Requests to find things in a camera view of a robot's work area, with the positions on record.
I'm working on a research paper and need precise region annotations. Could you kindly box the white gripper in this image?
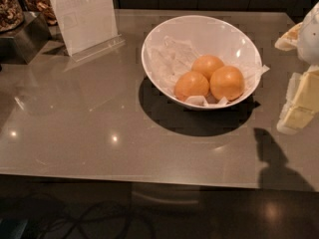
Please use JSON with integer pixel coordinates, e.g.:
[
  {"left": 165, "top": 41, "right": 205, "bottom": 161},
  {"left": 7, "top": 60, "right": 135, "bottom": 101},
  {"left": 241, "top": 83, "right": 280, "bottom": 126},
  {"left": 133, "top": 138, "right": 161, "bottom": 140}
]
[{"left": 274, "top": 2, "right": 319, "bottom": 134}]

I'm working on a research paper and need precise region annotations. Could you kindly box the orange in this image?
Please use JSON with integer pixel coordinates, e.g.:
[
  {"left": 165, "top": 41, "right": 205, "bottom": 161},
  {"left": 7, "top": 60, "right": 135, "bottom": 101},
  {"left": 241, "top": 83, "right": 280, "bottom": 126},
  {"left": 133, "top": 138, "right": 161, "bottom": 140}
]
[
  {"left": 173, "top": 71, "right": 209, "bottom": 102},
  {"left": 210, "top": 66, "right": 245, "bottom": 102},
  {"left": 191, "top": 55, "right": 224, "bottom": 80}
]

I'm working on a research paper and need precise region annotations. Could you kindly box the white ceramic bowl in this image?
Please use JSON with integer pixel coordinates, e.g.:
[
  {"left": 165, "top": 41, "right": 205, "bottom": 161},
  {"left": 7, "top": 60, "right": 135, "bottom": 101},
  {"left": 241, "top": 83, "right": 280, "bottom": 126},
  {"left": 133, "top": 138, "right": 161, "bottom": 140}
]
[{"left": 141, "top": 14, "right": 263, "bottom": 112}]

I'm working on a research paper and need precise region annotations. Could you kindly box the white paper liner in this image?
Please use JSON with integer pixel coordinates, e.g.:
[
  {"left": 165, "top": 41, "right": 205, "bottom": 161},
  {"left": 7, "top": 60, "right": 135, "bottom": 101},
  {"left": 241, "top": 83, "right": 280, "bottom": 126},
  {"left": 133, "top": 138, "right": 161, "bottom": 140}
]
[{"left": 143, "top": 35, "right": 269, "bottom": 110}]

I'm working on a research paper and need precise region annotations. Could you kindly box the clear acrylic sign stand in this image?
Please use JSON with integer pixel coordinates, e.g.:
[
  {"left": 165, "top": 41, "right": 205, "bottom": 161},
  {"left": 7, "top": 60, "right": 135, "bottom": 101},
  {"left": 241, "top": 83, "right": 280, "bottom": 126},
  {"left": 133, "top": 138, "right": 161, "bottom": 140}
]
[{"left": 50, "top": 0, "right": 125, "bottom": 62}]

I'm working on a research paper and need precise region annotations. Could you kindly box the tray of nuts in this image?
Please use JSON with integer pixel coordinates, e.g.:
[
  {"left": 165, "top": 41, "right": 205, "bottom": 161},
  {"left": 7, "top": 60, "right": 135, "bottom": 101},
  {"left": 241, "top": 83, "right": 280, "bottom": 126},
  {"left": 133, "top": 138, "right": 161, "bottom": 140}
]
[{"left": 24, "top": 0, "right": 57, "bottom": 26}]

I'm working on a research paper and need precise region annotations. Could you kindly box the steel box stand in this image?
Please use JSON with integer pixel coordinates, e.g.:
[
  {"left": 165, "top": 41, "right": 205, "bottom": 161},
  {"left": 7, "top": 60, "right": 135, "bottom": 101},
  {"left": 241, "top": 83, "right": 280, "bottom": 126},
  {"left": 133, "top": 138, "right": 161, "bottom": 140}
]
[{"left": 0, "top": 12, "right": 51, "bottom": 65}]

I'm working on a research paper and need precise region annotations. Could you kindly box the glass jar of nuts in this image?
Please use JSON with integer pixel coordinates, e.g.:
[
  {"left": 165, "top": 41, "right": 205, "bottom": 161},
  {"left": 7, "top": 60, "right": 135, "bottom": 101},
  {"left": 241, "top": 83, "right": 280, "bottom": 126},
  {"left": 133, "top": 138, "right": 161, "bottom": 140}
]
[{"left": 0, "top": 0, "right": 24, "bottom": 32}]

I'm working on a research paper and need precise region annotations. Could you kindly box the black floor cable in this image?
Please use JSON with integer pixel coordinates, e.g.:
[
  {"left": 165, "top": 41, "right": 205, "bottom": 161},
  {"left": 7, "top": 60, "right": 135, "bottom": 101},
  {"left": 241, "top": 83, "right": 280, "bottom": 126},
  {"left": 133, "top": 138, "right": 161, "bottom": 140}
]
[{"left": 33, "top": 196, "right": 158, "bottom": 239}]

